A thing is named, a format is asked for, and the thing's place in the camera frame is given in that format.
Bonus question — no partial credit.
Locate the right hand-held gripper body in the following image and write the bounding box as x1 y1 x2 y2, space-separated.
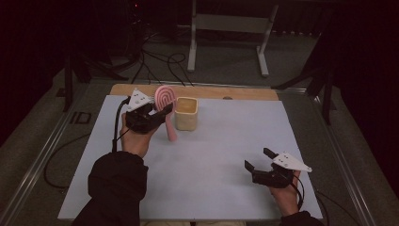
251 152 313 189

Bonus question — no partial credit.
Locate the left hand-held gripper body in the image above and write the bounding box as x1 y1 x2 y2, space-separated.
125 88 164 135

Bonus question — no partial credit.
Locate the pink hairbrush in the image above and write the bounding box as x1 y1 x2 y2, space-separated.
153 85 179 143

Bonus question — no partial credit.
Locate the beige square cup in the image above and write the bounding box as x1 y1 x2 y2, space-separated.
174 96 200 132

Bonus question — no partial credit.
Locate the person's right hand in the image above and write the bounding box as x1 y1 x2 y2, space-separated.
268 170 303 218

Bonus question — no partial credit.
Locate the person's left hand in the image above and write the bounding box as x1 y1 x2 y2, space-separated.
120 112 161 158

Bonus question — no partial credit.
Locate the white table board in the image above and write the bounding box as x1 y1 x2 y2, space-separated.
56 94 324 221

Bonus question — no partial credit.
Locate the black tripod stand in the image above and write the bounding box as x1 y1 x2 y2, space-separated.
271 31 335 126
62 53 130 113

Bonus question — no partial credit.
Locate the white metal stand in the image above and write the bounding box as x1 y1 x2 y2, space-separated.
186 0 279 78

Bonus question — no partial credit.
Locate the right hand-held gripper cable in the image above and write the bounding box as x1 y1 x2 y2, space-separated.
290 173 361 226

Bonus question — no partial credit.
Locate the hand-held gripper cable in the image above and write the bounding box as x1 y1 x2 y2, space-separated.
111 96 131 153
290 173 361 226

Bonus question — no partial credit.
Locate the black floor cable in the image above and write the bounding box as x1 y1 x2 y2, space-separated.
131 31 164 86
142 50 196 88

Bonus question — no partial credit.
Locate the left hand-held gripper cable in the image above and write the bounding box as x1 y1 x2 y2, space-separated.
111 96 131 153

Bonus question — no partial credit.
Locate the metal floor rail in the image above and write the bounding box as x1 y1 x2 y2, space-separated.
310 93 377 226
0 83 90 226

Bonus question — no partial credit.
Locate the black rectangular floor bracket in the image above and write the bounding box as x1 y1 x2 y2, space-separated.
69 111 93 125

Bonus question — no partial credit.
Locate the black cable beside table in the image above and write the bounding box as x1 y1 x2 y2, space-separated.
42 133 92 190

